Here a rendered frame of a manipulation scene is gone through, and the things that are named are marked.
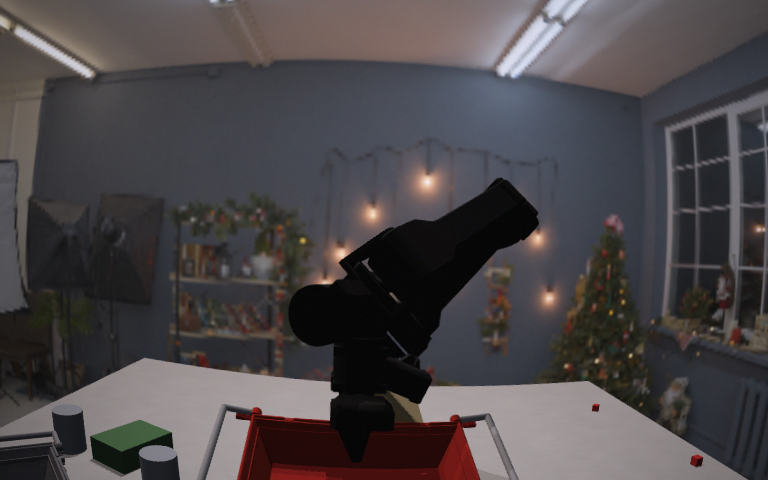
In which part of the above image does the grey cylinder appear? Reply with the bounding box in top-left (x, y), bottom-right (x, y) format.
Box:
top-left (139, 445), bottom-right (180, 480)
top-left (52, 404), bottom-right (87, 455)

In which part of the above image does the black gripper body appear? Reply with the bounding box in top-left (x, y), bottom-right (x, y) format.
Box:
top-left (330, 337), bottom-right (395, 432)

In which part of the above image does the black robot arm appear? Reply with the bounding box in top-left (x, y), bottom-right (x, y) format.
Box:
top-left (288, 178), bottom-right (539, 404)

